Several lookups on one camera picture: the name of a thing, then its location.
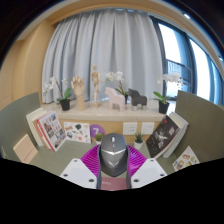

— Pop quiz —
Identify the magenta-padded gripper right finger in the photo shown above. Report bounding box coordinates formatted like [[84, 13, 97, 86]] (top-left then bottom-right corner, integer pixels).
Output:
[[125, 145, 168, 190]]

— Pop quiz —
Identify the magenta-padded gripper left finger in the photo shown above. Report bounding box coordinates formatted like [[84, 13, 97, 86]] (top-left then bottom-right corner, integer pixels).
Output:
[[59, 145, 102, 190]]

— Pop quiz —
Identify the grey computer mouse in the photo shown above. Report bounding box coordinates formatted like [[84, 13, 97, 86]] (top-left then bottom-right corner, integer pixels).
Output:
[[98, 132, 129, 178]]

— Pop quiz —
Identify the small plant in white pot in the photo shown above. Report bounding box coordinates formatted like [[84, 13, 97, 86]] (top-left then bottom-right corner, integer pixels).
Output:
[[94, 132, 104, 146], [133, 132, 145, 150]]

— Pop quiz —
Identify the black book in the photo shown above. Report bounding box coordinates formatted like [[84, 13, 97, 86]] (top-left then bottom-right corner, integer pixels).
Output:
[[145, 114, 181, 159]]

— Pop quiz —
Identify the white sticker sheet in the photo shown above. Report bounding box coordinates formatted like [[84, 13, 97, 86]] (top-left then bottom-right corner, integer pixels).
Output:
[[63, 121, 92, 144]]

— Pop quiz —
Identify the colourful sticker card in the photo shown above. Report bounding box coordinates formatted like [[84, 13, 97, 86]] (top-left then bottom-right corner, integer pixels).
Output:
[[172, 145, 201, 172]]

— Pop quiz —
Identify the purple round number sign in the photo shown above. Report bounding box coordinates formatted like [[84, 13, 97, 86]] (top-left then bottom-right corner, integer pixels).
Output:
[[89, 123, 106, 138]]

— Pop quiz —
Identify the red-spined photo magazine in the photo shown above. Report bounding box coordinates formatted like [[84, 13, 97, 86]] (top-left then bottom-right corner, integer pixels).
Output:
[[36, 110, 67, 153]]

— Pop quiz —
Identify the white book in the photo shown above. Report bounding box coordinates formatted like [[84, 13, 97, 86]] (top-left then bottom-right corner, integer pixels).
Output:
[[163, 111, 190, 159], [25, 107, 48, 148]]

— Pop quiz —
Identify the beige card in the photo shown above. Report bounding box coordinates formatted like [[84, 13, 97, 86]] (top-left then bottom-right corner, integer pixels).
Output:
[[12, 133, 39, 164]]

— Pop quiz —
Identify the light wooden back shelf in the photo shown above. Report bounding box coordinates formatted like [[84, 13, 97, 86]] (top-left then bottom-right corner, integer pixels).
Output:
[[41, 99, 173, 141]]

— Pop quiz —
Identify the white orchid in black pot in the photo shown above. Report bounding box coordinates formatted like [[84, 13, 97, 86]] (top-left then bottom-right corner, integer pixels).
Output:
[[105, 70, 129, 103], [43, 76, 74, 112], [152, 72, 184, 115]]

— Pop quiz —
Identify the green desk partition panel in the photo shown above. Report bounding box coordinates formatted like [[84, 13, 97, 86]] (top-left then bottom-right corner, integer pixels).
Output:
[[173, 89, 224, 163], [0, 92, 42, 161]]

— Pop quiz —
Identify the dark grey horse figurine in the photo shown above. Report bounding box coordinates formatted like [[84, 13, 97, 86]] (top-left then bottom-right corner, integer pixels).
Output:
[[127, 88, 148, 111]]

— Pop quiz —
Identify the pink horse figurine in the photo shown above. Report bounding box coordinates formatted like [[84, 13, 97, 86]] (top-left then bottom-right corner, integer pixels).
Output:
[[104, 86, 127, 113]]

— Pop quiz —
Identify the wooden mannequin figure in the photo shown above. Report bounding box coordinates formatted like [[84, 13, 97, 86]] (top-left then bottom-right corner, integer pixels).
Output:
[[91, 64, 104, 108]]

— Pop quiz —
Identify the dark-framed window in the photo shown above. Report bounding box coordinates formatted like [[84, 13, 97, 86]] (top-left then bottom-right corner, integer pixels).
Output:
[[151, 16, 224, 108]]

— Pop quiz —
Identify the grey curtain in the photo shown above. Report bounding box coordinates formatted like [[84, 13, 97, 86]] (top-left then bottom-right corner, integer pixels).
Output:
[[41, 9, 164, 104]]

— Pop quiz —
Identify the white wall socket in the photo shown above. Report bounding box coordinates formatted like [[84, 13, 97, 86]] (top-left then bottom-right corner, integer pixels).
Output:
[[122, 121, 138, 136], [140, 121, 156, 136]]

